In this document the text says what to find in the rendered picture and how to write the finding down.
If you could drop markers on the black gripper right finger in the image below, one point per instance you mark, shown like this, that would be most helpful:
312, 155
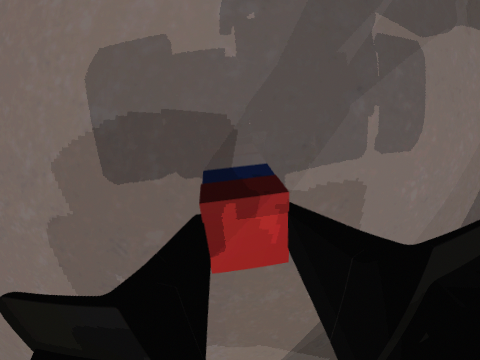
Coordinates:
366, 288

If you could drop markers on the red block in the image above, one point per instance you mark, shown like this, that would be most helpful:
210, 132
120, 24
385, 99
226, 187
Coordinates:
246, 222

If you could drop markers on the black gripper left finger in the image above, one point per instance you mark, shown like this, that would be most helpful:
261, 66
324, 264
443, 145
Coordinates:
158, 313

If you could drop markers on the blue block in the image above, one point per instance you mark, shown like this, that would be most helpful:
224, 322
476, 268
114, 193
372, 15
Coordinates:
234, 173

